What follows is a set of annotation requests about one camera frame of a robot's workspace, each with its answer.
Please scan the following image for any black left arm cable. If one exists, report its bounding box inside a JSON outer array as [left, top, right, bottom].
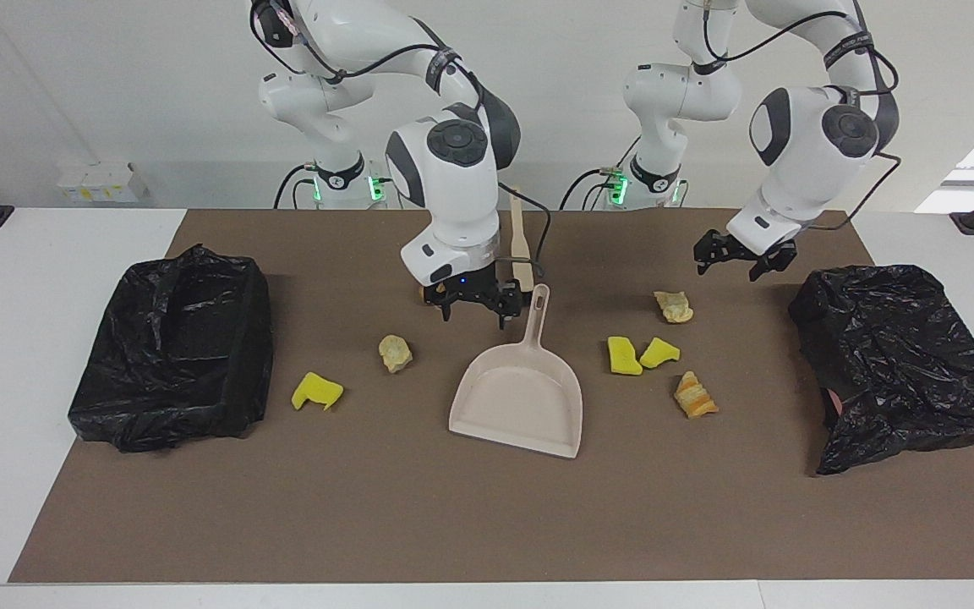
[[701, 0, 902, 229]]

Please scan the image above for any yellow sponge wedge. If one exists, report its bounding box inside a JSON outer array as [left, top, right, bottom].
[[639, 337, 681, 370]]

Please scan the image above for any pale crumpled food piece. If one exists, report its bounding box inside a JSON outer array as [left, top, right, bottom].
[[378, 335, 413, 374]]

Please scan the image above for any white wall socket box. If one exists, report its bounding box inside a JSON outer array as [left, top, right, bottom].
[[56, 162, 151, 204]]

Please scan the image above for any beige hand brush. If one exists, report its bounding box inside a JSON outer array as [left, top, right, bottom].
[[509, 188, 536, 293]]

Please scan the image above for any pale flaky pastry piece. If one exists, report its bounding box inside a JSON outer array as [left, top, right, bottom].
[[654, 291, 695, 325]]

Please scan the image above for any open black bag-lined bin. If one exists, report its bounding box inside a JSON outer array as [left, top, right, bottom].
[[68, 244, 275, 453]]

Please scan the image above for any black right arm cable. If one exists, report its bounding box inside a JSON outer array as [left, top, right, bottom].
[[250, 0, 552, 280]]

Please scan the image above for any black base cable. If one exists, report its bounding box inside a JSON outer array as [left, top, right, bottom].
[[559, 131, 644, 211], [273, 163, 319, 210]]

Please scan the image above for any yellow sponge block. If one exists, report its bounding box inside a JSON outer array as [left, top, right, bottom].
[[606, 336, 643, 376]]

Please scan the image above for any notched yellow sponge piece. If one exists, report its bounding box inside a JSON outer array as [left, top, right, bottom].
[[291, 372, 345, 412]]

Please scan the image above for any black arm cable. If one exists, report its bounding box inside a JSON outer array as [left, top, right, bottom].
[[250, 0, 552, 280], [701, 0, 902, 229]]

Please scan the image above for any orange striped croissant piece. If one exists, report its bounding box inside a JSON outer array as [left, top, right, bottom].
[[673, 370, 720, 420]]

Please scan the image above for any beige plastic dustpan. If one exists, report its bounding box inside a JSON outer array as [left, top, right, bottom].
[[448, 283, 584, 460]]

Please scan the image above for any brown table mat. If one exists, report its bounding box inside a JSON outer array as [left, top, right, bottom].
[[8, 209, 974, 584]]

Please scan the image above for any crumpled black trash bag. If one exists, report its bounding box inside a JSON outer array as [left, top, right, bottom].
[[787, 264, 974, 476]]

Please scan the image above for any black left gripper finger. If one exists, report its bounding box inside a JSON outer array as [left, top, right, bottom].
[[749, 241, 799, 283], [693, 228, 731, 277]]

